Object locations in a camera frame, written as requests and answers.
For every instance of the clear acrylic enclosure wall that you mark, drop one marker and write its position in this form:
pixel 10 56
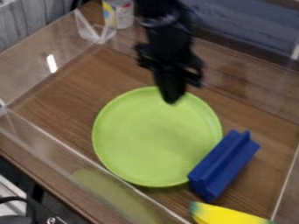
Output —
pixel 59 77

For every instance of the green round plate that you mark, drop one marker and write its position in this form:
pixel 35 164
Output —
pixel 150 141

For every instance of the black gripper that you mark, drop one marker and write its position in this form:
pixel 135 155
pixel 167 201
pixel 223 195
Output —
pixel 167 56

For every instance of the blue star-shaped block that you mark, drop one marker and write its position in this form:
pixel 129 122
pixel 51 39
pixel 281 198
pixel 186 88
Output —
pixel 214 173

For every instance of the yellow green banana toy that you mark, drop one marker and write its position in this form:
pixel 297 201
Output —
pixel 209 214

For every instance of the white labelled can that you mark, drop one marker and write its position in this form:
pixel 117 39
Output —
pixel 119 13

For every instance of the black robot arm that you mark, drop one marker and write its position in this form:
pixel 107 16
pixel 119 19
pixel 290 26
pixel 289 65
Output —
pixel 161 8

